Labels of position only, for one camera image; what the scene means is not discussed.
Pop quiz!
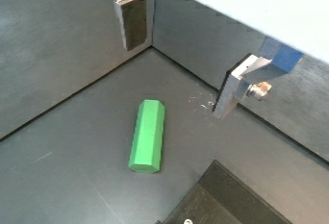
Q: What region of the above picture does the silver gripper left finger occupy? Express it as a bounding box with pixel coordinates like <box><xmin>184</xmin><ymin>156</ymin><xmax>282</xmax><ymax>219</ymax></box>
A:
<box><xmin>114</xmin><ymin>0</ymin><xmax>147</xmax><ymax>51</ymax></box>

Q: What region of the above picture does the green hexagonal prism block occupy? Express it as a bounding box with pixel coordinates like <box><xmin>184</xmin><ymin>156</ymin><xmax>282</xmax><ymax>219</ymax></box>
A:
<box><xmin>128</xmin><ymin>99</ymin><xmax>164</xmax><ymax>173</ymax></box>

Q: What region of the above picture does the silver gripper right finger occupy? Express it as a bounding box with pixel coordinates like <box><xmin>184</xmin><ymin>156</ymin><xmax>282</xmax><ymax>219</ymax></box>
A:
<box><xmin>214</xmin><ymin>37</ymin><xmax>304</xmax><ymax>119</ymax></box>

